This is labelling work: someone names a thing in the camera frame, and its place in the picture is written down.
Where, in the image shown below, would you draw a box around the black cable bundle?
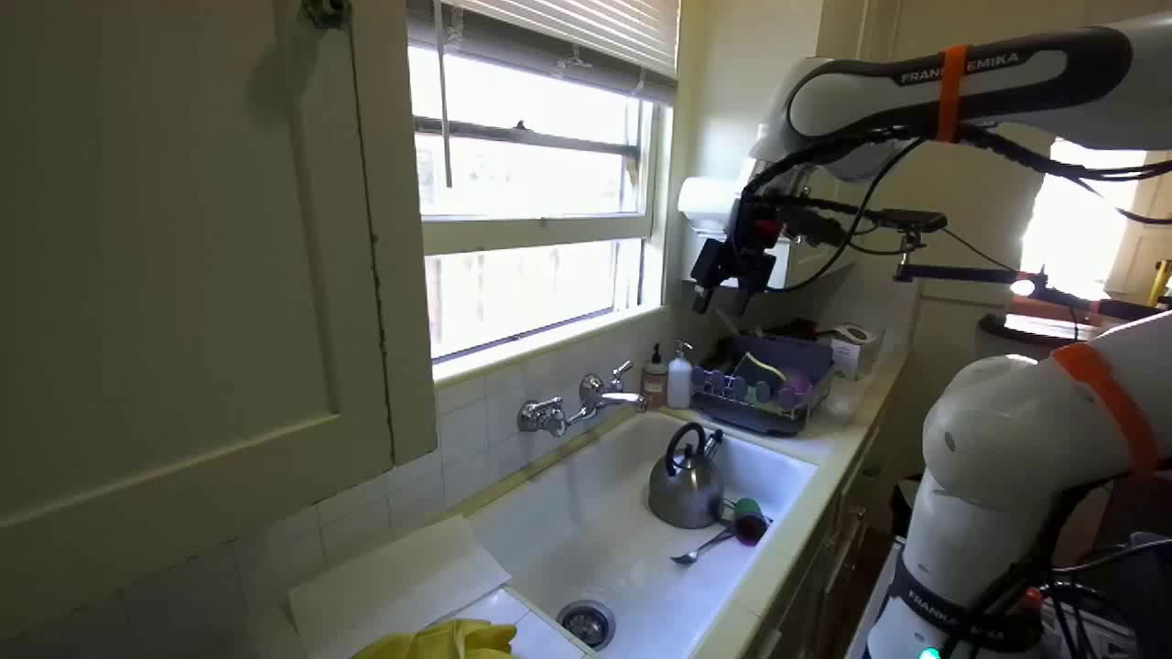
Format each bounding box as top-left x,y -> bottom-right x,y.
741,114 -> 1172,295

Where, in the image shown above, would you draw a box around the cream base cabinet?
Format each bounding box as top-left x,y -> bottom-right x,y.
744,363 -> 917,659

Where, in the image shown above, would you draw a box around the white plastic bottle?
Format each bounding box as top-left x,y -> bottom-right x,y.
663,343 -> 697,413

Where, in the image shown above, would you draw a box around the metal sink drain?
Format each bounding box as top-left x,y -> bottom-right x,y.
557,596 -> 619,652

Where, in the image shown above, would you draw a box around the green hook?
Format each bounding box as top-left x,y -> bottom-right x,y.
298,0 -> 358,32

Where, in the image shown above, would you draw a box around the white mug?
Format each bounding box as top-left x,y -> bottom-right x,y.
823,322 -> 882,382

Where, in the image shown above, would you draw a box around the cream window blinds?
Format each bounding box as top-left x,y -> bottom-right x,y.
406,0 -> 685,109

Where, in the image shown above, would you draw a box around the white porcelain sink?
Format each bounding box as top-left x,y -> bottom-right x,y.
468,405 -> 821,659

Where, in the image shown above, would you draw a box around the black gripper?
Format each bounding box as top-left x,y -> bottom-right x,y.
690,194 -> 783,320

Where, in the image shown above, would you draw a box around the orange dish soap bottle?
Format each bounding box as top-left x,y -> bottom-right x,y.
640,339 -> 669,413

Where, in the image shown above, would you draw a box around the cluttered wooden desk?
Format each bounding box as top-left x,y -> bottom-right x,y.
1001,270 -> 1172,359

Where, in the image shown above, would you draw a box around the dark dish rack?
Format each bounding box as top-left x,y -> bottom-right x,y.
690,326 -> 843,438

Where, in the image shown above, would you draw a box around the cream cabinet door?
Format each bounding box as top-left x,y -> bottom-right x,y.
0,0 -> 440,646

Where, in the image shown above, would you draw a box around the blind tilt wand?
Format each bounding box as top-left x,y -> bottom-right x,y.
433,0 -> 458,194

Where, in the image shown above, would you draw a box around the green purple plastic cup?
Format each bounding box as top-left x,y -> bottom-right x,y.
719,491 -> 774,550

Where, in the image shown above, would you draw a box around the white framed window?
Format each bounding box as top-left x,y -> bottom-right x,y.
406,0 -> 682,386

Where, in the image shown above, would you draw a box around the steel kettle black handle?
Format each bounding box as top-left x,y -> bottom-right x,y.
644,419 -> 728,530

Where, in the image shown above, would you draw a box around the chrome faucet valve body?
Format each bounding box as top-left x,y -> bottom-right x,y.
570,371 -> 614,419

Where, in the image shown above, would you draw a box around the orange velcro strap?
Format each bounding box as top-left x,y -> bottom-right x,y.
935,45 -> 971,145
1053,339 -> 1160,475

